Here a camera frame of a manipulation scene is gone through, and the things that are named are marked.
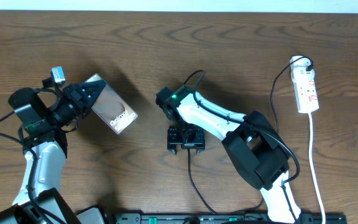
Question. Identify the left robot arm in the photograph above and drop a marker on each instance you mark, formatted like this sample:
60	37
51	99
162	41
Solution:
43	113

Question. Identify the white power strip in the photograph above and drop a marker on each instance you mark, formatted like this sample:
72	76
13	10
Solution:
305	90

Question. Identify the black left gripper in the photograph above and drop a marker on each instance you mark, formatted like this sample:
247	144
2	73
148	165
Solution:
73	94

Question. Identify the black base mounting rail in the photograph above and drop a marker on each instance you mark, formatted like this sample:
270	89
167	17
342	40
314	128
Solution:
253	218

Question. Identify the white USB charger adapter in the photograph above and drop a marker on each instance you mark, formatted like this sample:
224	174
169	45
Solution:
301	66

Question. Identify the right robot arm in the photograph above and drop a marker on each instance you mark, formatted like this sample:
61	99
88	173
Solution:
255	149

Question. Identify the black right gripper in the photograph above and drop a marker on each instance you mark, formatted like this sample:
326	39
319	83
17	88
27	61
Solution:
197	143

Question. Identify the bronze Galaxy smartphone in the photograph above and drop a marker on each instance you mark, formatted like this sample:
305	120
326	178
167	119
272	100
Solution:
111	108

